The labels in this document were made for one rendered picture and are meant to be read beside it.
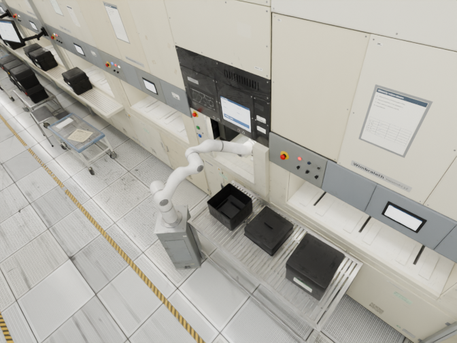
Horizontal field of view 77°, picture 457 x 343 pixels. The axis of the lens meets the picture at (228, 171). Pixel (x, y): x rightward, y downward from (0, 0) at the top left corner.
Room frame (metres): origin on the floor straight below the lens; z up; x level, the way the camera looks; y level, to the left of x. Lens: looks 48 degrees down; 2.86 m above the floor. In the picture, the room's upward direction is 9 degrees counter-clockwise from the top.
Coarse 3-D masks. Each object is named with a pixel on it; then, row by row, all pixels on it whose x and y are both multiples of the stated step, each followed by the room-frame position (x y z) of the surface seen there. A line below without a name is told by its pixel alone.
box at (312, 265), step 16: (304, 240) 0.92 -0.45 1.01; (320, 240) 0.90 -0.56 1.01; (304, 256) 0.81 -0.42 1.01; (320, 256) 0.79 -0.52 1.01; (336, 256) 0.78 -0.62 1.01; (288, 272) 0.77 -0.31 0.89; (304, 272) 0.70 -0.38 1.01; (320, 272) 0.69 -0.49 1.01; (304, 288) 0.67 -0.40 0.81; (320, 288) 0.60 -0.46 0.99
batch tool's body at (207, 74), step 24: (192, 72) 2.03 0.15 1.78; (216, 72) 1.83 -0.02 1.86; (240, 72) 1.66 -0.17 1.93; (216, 96) 1.86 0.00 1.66; (240, 96) 1.67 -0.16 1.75; (264, 96) 1.52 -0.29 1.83; (216, 120) 1.89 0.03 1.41; (264, 144) 1.52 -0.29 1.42; (216, 168) 1.99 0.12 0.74; (240, 168) 1.82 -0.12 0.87; (264, 168) 1.46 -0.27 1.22; (216, 192) 2.05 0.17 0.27; (264, 192) 1.46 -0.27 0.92
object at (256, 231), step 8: (264, 208) 1.34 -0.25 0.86; (256, 216) 1.27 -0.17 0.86; (264, 216) 1.26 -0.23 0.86; (272, 216) 1.25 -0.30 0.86; (280, 216) 1.23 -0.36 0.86; (248, 224) 1.21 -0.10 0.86; (256, 224) 1.20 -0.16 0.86; (264, 224) 1.19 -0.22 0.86; (272, 224) 1.18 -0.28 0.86; (280, 224) 1.17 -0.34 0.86; (288, 224) 1.16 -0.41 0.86; (248, 232) 1.14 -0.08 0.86; (256, 232) 1.13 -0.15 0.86; (264, 232) 1.12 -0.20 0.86; (272, 232) 1.11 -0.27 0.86; (280, 232) 1.10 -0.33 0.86; (288, 232) 1.10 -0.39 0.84; (256, 240) 1.08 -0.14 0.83; (264, 240) 1.05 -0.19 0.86; (272, 240) 1.04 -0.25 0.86; (280, 240) 1.03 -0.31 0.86; (264, 248) 1.02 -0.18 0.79; (272, 248) 0.97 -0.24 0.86
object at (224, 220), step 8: (224, 192) 1.57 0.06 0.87; (232, 192) 1.59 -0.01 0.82; (240, 192) 1.50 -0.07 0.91; (208, 200) 1.45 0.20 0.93; (216, 200) 1.50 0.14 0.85; (224, 200) 1.55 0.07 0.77; (232, 200) 1.54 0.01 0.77; (240, 200) 1.51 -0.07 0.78; (248, 200) 1.43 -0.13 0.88; (216, 208) 1.47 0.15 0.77; (224, 208) 1.46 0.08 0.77; (232, 208) 1.45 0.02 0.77; (240, 208) 1.42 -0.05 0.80; (248, 208) 1.36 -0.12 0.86; (216, 216) 1.36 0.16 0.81; (224, 216) 1.27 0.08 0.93; (232, 216) 1.37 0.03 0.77; (240, 216) 1.30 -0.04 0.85; (224, 224) 1.29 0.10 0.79; (232, 224) 1.24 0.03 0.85
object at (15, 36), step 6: (0, 18) 4.12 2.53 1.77; (0, 24) 4.10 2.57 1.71; (6, 24) 4.03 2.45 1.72; (12, 24) 3.96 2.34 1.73; (0, 30) 4.13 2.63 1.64; (6, 30) 4.05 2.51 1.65; (12, 30) 3.98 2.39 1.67; (42, 30) 4.34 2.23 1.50; (6, 36) 4.09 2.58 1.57; (12, 36) 4.01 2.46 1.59; (18, 36) 3.94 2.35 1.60; (36, 36) 4.17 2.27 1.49; (18, 42) 3.96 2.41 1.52; (24, 42) 4.12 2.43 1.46
